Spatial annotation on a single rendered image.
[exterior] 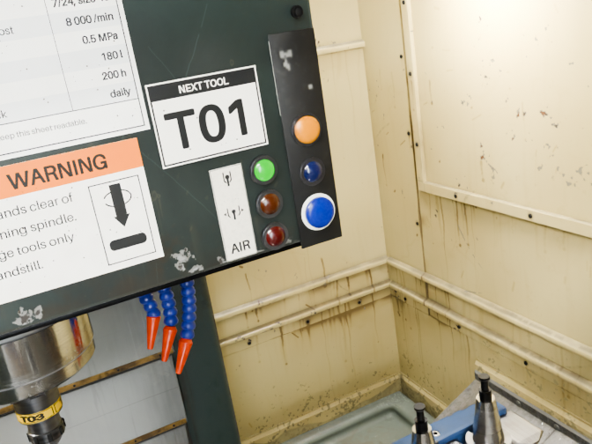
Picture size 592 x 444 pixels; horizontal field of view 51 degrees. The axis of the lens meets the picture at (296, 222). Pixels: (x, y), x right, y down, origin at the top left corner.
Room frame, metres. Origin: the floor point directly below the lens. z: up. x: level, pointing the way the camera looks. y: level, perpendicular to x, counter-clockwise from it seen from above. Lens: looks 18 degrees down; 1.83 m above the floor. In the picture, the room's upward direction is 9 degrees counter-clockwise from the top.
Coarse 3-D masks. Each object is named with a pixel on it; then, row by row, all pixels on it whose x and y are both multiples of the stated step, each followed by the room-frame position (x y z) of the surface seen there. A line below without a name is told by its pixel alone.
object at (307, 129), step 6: (300, 120) 0.57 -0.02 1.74; (306, 120) 0.57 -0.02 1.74; (312, 120) 0.57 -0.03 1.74; (300, 126) 0.56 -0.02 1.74; (306, 126) 0.57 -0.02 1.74; (312, 126) 0.57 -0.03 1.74; (318, 126) 0.57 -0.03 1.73; (300, 132) 0.56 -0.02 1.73; (306, 132) 0.57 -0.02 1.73; (312, 132) 0.57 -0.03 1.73; (318, 132) 0.57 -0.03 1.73; (300, 138) 0.57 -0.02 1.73; (306, 138) 0.57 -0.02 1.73; (312, 138) 0.57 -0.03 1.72
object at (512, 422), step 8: (504, 416) 0.80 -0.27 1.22; (512, 416) 0.80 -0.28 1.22; (520, 416) 0.80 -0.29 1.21; (504, 424) 0.78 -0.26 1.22; (512, 424) 0.78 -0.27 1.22; (520, 424) 0.78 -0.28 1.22; (528, 424) 0.77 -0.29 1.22; (512, 432) 0.76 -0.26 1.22; (520, 432) 0.76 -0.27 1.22; (528, 432) 0.76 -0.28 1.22; (536, 432) 0.75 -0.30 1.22; (512, 440) 0.74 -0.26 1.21; (520, 440) 0.74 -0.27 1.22; (528, 440) 0.74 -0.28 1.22; (536, 440) 0.74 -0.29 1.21
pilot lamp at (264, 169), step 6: (258, 162) 0.55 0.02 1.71; (264, 162) 0.55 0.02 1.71; (270, 162) 0.55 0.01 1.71; (258, 168) 0.55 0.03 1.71; (264, 168) 0.55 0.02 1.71; (270, 168) 0.55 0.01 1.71; (258, 174) 0.55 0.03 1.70; (264, 174) 0.55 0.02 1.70; (270, 174) 0.55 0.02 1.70; (264, 180) 0.55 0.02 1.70
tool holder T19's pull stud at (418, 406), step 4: (416, 404) 0.71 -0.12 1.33; (420, 404) 0.70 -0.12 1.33; (424, 404) 0.70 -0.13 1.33; (416, 408) 0.70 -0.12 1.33; (420, 408) 0.70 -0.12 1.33; (424, 408) 0.70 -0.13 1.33; (416, 412) 0.70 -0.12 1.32; (420, 412) 0.70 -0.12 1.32; (420, 416) 0.70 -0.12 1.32; (424, 416) 0.70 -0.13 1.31; (416, 420) 0.70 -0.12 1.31; (420, 420) 0.70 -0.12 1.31; (424, 420) 0.70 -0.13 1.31; (416, 424) 0.70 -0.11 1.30; (420, 424) 0.69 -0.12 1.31; (424, 424) 0.69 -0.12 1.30; (416, 428) 0.70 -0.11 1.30; (420, 428) 0.69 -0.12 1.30; (424, 428) 0.69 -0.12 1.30; (420, 432) 0.69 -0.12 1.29; (424, 432) 0.69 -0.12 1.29
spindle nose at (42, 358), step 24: (24, 336) 0.58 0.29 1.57; (48, 336) 0.59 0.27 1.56; (72, 336) 0.62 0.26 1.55; (0, 360) 0.57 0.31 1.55; (24, 360) 0.57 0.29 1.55; (48, 360) 0.59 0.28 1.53; (72, 360) 0.61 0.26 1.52; (0, 384) 0.57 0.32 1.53; (24, 384) 0.57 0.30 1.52; (48, 384) 0.58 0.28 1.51
